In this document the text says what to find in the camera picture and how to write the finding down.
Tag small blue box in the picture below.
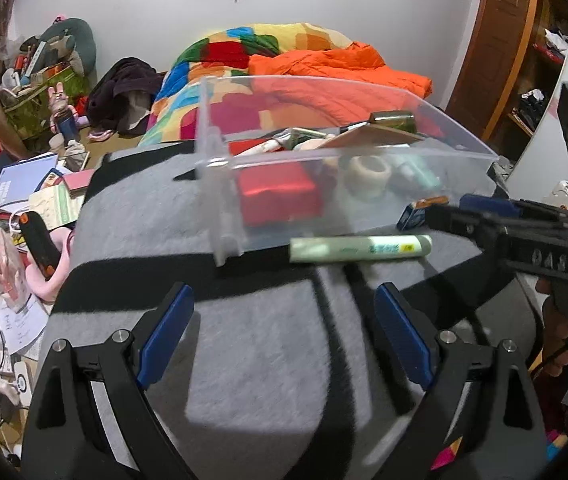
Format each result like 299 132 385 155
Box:
396 199 450 232

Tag green storage box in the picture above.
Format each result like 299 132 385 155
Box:
1 65 90 139

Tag pink plastic fan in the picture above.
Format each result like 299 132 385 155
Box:
0 225 75 303

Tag dark green glass bottle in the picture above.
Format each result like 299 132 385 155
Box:
368 110 417 133

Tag wooden shelf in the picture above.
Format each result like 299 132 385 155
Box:
509 0 568 137

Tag brown rectangular packet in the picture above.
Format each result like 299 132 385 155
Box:
321 122 425 151

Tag clear plastic storage bin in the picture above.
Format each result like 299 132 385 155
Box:
195 75 500 267

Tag light green tube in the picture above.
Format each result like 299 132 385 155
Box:
289 234 433 263

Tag white tube with cap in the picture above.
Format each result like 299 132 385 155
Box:
236 137 295 157

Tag pink book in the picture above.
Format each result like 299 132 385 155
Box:
61 169 96 196

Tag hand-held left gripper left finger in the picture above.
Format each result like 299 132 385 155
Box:
21 282 200 480

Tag blue notebook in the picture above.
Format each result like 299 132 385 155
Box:
0 152 60 211

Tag white paper sheets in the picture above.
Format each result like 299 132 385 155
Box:
0 290 50 356

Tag grey green neck pillow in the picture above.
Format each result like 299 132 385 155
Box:
24 17 97 77

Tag orange duvet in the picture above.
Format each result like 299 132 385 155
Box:
248 42 435 126

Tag mint green bottle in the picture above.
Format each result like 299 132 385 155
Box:
394 152 440 192

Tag wooden door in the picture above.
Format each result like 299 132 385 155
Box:
446 0 547 141

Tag white cabinet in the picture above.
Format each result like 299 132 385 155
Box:
506 10 568 211

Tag dark clothing pile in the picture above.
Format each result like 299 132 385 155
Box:
85 57 165 136

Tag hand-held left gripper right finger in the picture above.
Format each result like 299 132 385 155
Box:
374 282 550 480

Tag pink bunny toy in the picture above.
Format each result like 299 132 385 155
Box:
46 84 87 133

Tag white tape roll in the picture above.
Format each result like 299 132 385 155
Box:
348 155 394 198

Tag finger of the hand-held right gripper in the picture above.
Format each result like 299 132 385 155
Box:
424 202 568 281
459 193 568 223

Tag colourful patchwork blanket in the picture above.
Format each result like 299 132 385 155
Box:
139 22 568 471

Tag white power strip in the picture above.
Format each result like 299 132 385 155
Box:
0 350 32 406

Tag person's right hand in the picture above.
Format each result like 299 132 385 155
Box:
535 277 568 377

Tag black and orange tool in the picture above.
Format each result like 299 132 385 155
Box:
19 211 62 281

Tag green and white booklet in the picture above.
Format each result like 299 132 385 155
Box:
29 185 85 228

